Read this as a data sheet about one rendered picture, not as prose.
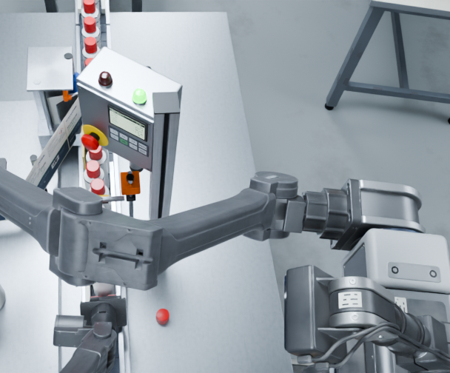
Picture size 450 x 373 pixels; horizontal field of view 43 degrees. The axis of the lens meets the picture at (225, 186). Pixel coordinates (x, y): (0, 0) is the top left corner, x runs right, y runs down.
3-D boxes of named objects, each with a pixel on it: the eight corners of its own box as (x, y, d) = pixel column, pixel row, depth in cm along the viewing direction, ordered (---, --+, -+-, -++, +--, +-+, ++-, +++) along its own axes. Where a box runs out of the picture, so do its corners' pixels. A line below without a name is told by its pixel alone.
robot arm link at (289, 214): (310, 234, 95) (315, 203, 94) (250, 228, 94) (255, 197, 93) (300, 217, 104) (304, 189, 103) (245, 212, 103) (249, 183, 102)
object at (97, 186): (92, 212, 153) (86, 175, 135) (112, 210, 154) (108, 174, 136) (92, 229, 151) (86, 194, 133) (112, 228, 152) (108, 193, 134)
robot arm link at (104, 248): (130, 314, 63) (138, 229, 61) (46, 277, 70) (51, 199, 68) (297, 233, 101) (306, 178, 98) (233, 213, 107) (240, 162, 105)
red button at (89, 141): (86, 126, 111) (78, 136, 110) (103, 134, 111) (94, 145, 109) (88, 136, 115) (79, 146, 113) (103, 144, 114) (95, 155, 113)
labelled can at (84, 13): (85, 43, 180) (79, -7, 162) (101, 43, 181) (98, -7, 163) (85, 55, 178) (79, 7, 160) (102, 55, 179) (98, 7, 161)
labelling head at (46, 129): (41, 106, 166) (26, 47, 144) (86, 105, 169) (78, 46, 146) (41, 147, 160) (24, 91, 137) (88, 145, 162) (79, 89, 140)
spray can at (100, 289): (95, 282, 144) (89, 252, 126) (116, 283, 145) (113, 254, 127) (93, 302, 142) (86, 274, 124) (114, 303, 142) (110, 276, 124)
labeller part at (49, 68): (28, 49, 144) (27, 46, 143) (72, 48, 146) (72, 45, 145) (27, 92, 138) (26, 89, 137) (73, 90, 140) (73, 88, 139)
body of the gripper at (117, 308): (80, 300, 128) (77, 313, 121) (125, 296, 130) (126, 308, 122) (81, 326, 129) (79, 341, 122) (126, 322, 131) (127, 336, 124)
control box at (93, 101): (109, 105, 121) (103, 44, 105) (178, 140, 119) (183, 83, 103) (81, 138, 117) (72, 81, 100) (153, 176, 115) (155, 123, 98)
